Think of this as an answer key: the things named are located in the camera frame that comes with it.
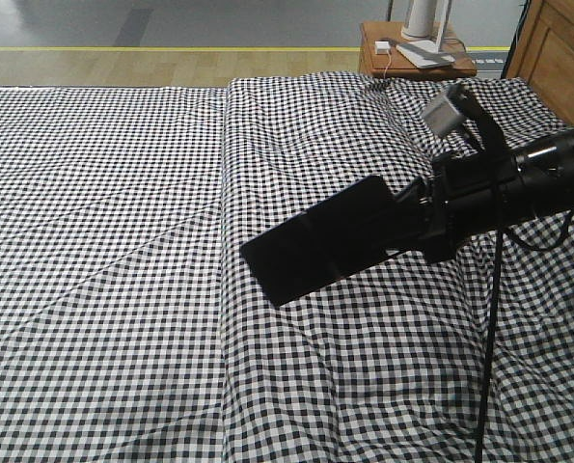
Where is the wooden headboard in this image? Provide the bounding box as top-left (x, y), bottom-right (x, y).
top-left (504, 0), bottom-right (574, 125)

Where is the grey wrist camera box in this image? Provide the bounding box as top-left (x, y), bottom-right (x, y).
top-left (422, 84), bottom-right (467, 139)

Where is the white cylindrical speaker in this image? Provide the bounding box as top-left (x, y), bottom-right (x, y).
top-left (401, 0), bottom-right (437, 41)

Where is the small white charger box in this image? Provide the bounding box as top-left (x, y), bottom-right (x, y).
top-left (374, 41), bottom-right (392, 55)

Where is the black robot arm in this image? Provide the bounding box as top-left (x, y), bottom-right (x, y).
top-left (385, 128), bottom-right (574, 263)

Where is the black smartphone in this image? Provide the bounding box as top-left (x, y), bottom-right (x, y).
top-left (240, 176), bottom-right (400, 307)

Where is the wooden nightstand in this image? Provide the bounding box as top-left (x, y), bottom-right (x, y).
top-left (359, 21), bottom-right (477, 81)

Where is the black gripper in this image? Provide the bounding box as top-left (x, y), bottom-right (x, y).
top-left (392, 154), bottom-right (523, 263)

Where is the large checkered quilt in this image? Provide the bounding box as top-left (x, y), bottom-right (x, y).
top-left (221, 72), bottom-right (574, 462)

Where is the black camera cable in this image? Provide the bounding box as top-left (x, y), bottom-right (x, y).
top-left (473, 226), bottom-right (505, 463)

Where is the fine checkered bed sheet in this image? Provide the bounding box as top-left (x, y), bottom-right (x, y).
top-left (0, 88), bottom-right (226, 462)

